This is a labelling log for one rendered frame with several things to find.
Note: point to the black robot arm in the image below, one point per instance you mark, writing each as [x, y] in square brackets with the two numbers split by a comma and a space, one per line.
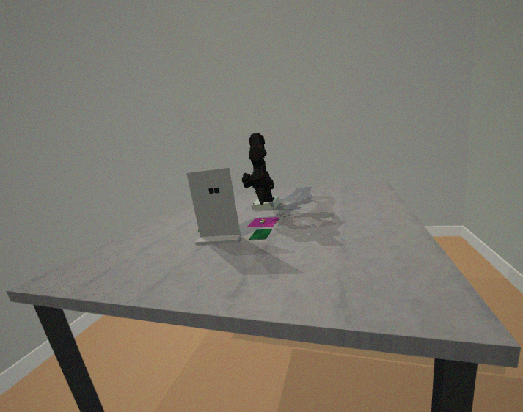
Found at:
[257, 154]

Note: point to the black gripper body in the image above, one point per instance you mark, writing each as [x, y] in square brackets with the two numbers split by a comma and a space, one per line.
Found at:
[260, 177]

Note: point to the green square patch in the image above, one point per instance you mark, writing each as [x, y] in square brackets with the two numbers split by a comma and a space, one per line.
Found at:
[260, 234]

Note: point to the magenta flat square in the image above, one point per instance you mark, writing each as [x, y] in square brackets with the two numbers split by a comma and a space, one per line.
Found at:
[269, 222]

